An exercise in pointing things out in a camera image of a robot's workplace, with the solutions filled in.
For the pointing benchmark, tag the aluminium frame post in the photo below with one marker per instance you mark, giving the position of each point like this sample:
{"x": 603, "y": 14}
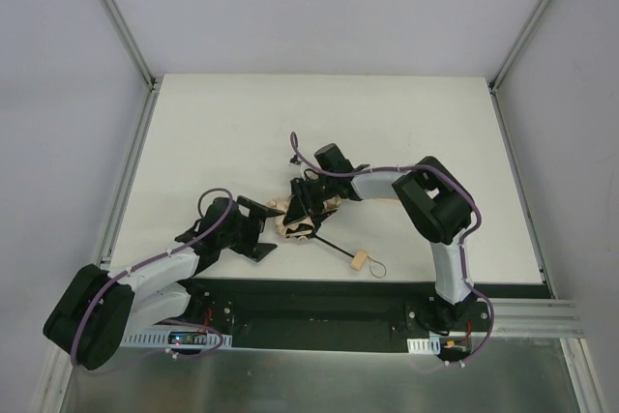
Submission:
{"x": 129, "y": 43}
{"x": 525, "y": 34}

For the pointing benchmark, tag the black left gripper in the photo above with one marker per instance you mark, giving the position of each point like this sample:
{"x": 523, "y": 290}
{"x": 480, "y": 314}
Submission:
{"x": 251, "y": 230}

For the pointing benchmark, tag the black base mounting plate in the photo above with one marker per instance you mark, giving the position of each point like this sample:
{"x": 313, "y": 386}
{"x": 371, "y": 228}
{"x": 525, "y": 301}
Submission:
{"x": 352, "y": 316}

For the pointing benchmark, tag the right aluminium frame post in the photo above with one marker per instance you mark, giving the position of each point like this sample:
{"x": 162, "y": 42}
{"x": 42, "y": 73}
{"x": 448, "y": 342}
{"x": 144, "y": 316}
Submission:
{"x": 525, "y": 34}

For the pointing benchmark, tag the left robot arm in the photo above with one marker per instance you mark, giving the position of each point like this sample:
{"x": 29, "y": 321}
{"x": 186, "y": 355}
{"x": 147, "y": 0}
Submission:
{"x": 101, "y": 307}

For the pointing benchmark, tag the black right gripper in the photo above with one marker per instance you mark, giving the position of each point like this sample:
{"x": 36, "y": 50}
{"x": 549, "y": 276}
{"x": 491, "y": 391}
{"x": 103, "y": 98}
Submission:
{"x": 306, "y": 197}

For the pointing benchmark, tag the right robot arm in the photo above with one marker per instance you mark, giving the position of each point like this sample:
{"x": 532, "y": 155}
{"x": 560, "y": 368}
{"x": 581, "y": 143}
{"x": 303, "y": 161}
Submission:
{"x": 439, "y": 207}

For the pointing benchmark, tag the beige folding umbrella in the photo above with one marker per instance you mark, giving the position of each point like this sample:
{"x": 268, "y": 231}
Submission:
{"x": 357, "y": 260}

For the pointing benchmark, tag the right white cable duct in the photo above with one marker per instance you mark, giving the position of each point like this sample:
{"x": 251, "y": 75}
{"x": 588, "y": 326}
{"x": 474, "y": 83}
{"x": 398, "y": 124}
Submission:
{"x": 430, "y": 346}

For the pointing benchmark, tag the white cable duct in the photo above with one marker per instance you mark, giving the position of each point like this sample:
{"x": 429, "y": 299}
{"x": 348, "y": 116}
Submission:
{"x": 176, "y": 339}
{"x": 430, "y": 346}

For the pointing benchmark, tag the left aluminium frame post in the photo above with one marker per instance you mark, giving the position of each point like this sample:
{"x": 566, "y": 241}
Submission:
{"x": 129, "y": 43}

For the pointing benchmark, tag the aluminium front rail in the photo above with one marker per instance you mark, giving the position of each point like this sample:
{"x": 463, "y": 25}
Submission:
{"x": 536, "y": 319}

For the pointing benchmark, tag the left white cable duct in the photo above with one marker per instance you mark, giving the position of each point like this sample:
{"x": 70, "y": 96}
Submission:
{"x": 176, "y": 339}

